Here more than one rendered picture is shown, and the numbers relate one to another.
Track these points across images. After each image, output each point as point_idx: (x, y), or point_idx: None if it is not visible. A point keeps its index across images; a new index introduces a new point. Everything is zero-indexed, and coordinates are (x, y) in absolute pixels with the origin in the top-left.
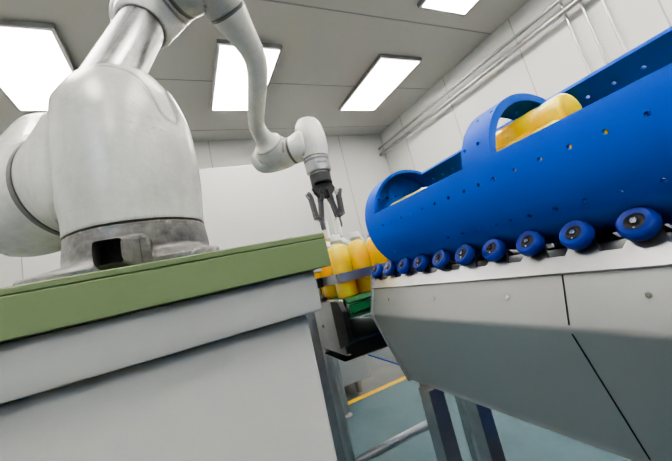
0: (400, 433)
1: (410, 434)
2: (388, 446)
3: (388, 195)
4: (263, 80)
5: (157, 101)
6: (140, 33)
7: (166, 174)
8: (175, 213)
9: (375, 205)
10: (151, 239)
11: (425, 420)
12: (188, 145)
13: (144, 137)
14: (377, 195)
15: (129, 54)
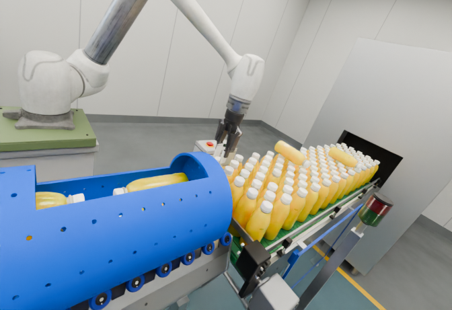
0: (233, 281)
1: (233, 289)
2: (223, 273)
3: (200, 166)
4: (191, 21)
5: (25, 71)
6: None
7: (23, 98)
8: (26, 109)
9: (171, 162)
10: (21, 113)
11: (247, 301)
12: (33, 89)
13: (19, 85)
14: (175, 157)
15: (109, 15)
